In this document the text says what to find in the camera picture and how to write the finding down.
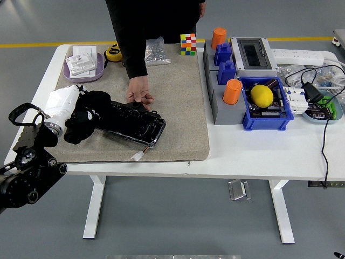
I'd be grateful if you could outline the dark circuit board with chips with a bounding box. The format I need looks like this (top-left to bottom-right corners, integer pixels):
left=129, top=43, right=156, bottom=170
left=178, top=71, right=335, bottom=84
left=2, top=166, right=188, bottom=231
left=307, top=104, right=334, bottom=119

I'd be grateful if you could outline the person's torso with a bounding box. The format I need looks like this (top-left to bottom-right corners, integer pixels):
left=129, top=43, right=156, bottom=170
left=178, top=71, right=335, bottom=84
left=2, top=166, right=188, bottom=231
left=105, top=0, right=207, bottom=45

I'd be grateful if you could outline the black rag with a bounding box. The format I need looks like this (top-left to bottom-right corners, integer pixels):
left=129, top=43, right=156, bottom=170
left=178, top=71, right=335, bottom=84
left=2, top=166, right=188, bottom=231
left=64, top=90, right=113, bottom=145

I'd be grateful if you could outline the small grey block base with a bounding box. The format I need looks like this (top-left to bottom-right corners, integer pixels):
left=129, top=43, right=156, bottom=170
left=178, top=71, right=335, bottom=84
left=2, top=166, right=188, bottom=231
left=202, top=39, right=238, bottom=79

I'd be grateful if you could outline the white circuit breaker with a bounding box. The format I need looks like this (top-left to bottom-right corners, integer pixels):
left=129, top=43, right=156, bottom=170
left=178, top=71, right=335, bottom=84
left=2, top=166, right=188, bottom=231
left=282, top=86, right=309, bottom=114

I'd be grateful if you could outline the colourful puzzle cube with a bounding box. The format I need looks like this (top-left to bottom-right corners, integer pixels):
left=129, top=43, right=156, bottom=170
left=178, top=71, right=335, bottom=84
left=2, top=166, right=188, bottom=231
left=180, top=33, right=198, bottom=57

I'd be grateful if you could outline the black glossy panel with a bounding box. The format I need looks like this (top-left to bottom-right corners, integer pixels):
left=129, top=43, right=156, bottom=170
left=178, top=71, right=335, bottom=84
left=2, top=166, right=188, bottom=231
left=95, top=100, right=167, bottom=148

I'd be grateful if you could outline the light-blue dish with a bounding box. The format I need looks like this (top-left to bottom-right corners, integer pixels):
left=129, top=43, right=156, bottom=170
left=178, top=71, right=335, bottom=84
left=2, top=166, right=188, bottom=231
left=301, top=90, right=344, bottom=125

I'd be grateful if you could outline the large grey block base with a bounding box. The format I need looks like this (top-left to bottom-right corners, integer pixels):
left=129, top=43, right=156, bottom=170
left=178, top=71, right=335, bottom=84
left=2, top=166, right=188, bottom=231
left=207, top=70, right=247, bottom=126

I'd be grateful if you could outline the purple oval tray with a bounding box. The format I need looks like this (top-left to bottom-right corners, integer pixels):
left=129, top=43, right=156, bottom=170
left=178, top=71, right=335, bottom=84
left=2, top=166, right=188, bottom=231
left=63, top=52, right=106, bottom=83

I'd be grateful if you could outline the clear bag of white washers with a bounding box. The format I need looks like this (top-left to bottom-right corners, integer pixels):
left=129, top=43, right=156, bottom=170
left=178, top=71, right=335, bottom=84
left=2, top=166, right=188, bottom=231
left=277, top=64, right=307, bottom=87

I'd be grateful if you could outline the yellow lemon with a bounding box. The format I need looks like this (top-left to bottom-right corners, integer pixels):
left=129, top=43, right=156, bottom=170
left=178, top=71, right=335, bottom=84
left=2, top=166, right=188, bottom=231
left=250, top=84, right=274, bottom=108

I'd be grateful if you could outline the person's right hand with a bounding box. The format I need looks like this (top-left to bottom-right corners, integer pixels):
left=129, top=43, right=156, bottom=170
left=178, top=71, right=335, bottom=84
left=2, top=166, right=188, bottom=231
left=126, top=75, right=155, bottom=111

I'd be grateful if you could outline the black table control box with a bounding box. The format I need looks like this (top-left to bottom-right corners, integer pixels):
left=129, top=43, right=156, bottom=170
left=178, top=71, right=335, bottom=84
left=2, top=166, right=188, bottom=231
left=308, top=181, right=345, bottom=188

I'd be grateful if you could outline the clear bag of metal nuts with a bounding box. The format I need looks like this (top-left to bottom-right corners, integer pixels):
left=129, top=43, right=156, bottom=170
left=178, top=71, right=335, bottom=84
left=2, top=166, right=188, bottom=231
left=144, top=36, right=172, bottom=67

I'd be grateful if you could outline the flat white socket plate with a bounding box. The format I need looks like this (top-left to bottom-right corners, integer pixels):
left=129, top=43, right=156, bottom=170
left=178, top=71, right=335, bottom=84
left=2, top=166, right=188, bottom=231
left=70, top=45, right=98, bottom=79

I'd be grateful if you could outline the white power strip cable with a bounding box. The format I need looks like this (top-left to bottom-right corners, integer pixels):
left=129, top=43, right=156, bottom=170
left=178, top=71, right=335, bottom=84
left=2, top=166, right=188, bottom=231
left=322, top=51, right=345, bottom=95

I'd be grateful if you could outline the thick white switch module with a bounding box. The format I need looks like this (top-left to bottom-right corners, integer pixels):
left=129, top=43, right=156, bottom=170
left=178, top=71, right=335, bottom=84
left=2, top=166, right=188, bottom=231
left=65, top=52, right=97, bottom=76

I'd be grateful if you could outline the green terminal block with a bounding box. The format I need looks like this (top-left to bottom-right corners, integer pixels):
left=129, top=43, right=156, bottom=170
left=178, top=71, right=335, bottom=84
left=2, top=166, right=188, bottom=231
left=316, top=96, right=338, bottom=120

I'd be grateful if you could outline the blue peg block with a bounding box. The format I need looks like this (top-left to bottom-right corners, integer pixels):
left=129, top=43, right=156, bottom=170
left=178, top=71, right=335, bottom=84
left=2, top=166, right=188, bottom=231
left=214, top=42, right=233, bottom=67
left=217, top=60, right=237, bottom=86

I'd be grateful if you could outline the silver metal bracket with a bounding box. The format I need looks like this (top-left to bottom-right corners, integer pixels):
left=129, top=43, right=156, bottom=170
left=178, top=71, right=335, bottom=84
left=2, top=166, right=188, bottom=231
left=227, top=179, right=252, bottom=202

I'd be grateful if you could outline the black circuit board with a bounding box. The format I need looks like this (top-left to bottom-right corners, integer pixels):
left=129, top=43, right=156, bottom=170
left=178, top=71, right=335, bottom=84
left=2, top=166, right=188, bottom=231
left=247, top=101, right=288, bottom=119

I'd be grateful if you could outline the black power adapter with cord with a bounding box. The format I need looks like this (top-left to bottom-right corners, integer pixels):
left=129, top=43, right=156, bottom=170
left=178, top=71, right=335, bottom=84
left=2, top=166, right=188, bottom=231
left=284, top=64, right=345, bottom=189

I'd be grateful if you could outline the white wire connector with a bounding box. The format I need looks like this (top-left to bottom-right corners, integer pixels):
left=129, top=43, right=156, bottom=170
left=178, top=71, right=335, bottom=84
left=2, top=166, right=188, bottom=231
left=130, top=147, right=149, bottom=162

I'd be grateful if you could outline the white table leg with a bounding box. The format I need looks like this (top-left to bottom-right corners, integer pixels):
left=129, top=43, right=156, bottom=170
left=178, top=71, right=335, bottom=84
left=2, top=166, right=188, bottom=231
left=82, top=175, right=107, bottom=240
left=268, top=179, right=295, bottom=245

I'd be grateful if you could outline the grey cart corner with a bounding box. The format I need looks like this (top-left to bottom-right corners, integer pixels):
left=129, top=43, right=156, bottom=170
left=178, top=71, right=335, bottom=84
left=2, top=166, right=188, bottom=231
left=332, top=29, right=345, bottom=49

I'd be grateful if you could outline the blue plastic bin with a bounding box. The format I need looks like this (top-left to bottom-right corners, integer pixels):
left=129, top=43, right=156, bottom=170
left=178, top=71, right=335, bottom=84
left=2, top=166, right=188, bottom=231
left=238, top=76, right=295, bottom=132

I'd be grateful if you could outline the white power strip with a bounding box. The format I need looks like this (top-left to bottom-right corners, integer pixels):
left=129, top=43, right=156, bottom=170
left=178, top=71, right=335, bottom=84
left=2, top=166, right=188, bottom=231
left=269, top=48, right=326, bottom=67

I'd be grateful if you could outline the grey electrical distribution box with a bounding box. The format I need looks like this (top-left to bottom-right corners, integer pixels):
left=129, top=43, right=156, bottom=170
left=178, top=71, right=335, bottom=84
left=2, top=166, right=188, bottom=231
left=230, top=37, right=279, bottom=78

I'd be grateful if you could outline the yellow tape measure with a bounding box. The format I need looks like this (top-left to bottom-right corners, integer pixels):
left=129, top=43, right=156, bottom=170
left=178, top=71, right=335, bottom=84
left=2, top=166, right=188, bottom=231
left=103, top=43, right=123, bottom=68

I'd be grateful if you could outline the grey-brown mat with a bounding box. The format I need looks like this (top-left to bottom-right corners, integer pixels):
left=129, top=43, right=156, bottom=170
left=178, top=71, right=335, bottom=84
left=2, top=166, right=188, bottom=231
left=47, top=43, right=210, bottom=165

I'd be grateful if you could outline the clear bag of blue parts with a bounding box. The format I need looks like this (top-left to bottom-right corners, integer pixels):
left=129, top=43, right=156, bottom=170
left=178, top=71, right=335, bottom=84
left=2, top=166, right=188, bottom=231
left=309, top=66, right=345, bottom=90

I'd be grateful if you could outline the orange cylinder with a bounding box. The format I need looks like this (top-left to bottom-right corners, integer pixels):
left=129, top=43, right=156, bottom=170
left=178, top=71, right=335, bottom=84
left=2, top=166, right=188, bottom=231
left=222, top=79, right=243, bottom=105
left=211, top=27, right=227, bottom=50

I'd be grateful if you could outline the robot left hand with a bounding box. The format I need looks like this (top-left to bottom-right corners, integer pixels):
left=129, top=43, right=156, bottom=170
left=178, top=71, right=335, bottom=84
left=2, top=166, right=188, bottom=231
left=44, top=84, right=96, bottom=125

